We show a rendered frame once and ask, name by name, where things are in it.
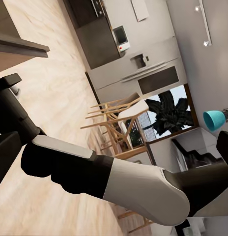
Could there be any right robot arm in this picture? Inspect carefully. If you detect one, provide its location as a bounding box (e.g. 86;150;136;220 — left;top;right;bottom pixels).
0;73;228;226

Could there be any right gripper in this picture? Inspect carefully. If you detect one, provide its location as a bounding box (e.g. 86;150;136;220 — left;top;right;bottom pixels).
0;73;28;133

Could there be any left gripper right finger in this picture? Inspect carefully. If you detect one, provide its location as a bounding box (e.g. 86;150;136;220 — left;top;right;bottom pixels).
216;130;228;164

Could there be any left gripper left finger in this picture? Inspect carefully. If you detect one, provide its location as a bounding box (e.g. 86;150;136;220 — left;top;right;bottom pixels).
0;131;22;184

